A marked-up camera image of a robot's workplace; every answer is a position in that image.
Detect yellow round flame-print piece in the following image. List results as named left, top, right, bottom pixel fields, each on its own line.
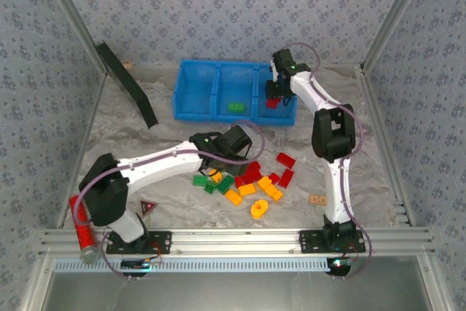
left=250, top=200, right=269, bottom=220

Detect blue plastic bin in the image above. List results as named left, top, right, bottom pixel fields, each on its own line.
left=210, top=61, right=260, bottom=125
left=253, top=63, right=298, bottom=128
left=173, top=58, right=221, bottom=122

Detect triangular warning sign piece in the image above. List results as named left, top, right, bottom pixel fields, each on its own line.
left=139, top=198, right=159, bottom=217

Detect red cylinder can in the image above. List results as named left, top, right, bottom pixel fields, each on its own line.
left=68, top=195, right=100, bottom=264

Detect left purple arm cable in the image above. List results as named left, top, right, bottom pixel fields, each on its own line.
left=74, top=119, right=269, bottom=281

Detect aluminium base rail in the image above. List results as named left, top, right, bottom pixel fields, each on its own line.
left=38, top=227, right=436, bottom=256

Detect grey slotted cable duct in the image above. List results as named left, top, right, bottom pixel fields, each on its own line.
left=50, top=256, right=345, bottom=274

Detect aluminium side rail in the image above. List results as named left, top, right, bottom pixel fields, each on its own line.
left=358, top=66, right=416, bottom=225
left=54, top=72, right=110, bottom=230

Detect aluminium frame post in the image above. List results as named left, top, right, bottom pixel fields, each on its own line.
left=36, top=0, right=110, bottom=77
left=360, top=0, right=434, bottom=71

